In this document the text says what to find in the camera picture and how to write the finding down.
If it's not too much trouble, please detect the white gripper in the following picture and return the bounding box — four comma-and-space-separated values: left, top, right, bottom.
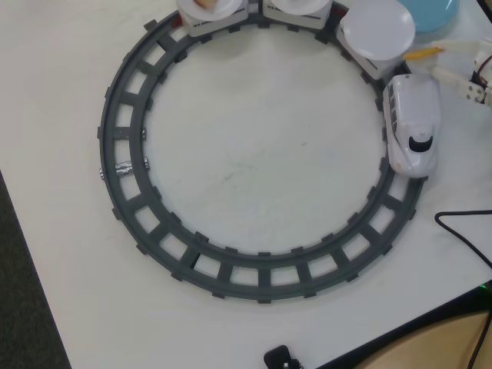
429, 35, 492, 109

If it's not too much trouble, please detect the yellow egg sushi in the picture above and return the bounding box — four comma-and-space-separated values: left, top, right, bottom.
403, 45, 444, 62

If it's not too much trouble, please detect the light blue dish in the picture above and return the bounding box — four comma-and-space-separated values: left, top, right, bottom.
397, 0, 460, 36

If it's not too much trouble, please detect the white Shinkansen toy locomotive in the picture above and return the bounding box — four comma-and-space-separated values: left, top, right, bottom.
382, 74, 441, 178

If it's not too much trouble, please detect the white train car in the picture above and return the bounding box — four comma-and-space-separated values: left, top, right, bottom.
180, 0, 249, 38
261, 0, 332, 32
336, 21, 408, 82

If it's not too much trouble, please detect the light wooden table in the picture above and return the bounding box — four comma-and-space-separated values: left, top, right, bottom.
334, 309, 492, 369

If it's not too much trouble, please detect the black plastic device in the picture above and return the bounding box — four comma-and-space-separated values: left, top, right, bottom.
264, 345, 303, 369

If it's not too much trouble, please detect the silver foil tape strip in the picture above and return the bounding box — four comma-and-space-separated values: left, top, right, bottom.
98, 155, 151, 181

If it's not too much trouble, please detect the red wire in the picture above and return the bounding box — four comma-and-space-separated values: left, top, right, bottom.
476, 55, 492, 84

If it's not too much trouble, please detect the black cable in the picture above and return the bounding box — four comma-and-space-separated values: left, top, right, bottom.
434, 210, 492, 369

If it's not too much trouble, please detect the grey circular toy rail track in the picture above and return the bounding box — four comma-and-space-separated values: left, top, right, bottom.
95, 0, 430, 305

